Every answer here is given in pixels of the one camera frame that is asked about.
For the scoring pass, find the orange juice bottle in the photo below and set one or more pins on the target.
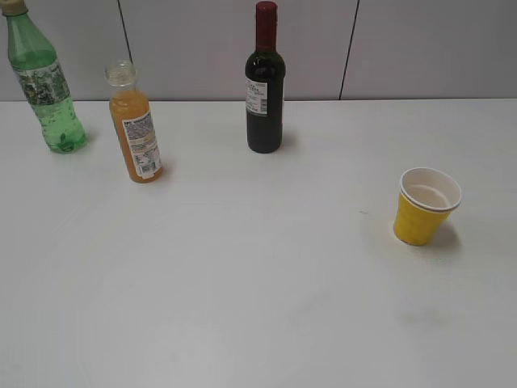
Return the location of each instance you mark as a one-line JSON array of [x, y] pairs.
[[132, 119]]

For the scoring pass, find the dark red wine bottle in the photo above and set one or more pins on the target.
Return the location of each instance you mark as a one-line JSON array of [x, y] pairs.
[[265, 71]]

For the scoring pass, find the green plastic soda bottle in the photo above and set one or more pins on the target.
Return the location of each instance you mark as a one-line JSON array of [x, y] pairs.
[[36, 66]]

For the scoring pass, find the yellow paper cup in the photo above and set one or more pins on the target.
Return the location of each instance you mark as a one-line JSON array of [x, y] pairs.
[[426, 198]]

